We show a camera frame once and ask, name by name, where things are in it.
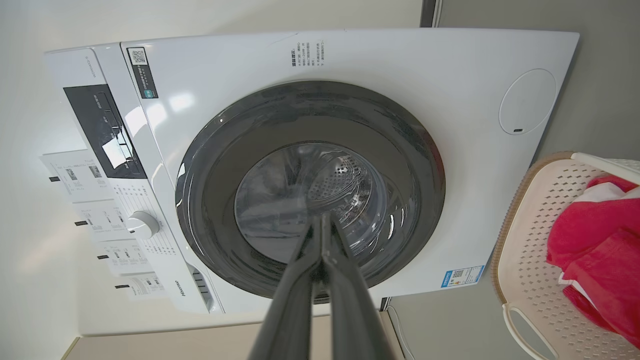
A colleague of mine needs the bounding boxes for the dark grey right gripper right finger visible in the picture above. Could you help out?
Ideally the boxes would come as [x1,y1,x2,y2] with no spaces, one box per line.
[320,213,396,360]

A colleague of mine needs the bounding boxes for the white front-load washing machine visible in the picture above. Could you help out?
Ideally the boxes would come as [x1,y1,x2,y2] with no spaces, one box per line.
[42,27,581,317]

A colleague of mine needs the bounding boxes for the white perforated laundry basket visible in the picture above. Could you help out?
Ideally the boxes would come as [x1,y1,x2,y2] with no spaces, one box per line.
[490,151,640,360]

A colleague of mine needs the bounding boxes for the thin white cable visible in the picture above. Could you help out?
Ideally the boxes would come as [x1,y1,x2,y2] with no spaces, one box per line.
[387,305,417,360]

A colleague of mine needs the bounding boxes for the dark round washing machine door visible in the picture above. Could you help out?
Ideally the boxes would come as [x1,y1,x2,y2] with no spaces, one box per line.
[175,80,446,304]

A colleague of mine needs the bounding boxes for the beige cabinet panel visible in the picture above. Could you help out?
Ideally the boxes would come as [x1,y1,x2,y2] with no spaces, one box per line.
[61,310,406,360]

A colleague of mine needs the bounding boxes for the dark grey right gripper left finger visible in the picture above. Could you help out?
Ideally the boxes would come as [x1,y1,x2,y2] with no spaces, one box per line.
[248,215,324,360]

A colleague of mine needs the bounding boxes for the printed instruction sheet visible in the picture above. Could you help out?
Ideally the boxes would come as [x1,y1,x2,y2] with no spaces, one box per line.
[97,239,154,277]
[74,199,133,244]
[115,272,169,301]
[39,149,109,204]

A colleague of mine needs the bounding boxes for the white garment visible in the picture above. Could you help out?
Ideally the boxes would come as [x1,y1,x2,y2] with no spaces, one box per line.
[557,182,640,307]

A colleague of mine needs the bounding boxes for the white washing machine dial knob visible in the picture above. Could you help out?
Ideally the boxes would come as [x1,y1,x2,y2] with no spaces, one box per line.
[126,210,161,240]

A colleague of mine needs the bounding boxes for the red basketball jersey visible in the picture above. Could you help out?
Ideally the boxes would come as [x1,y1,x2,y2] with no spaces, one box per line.
[545,174,640,349]

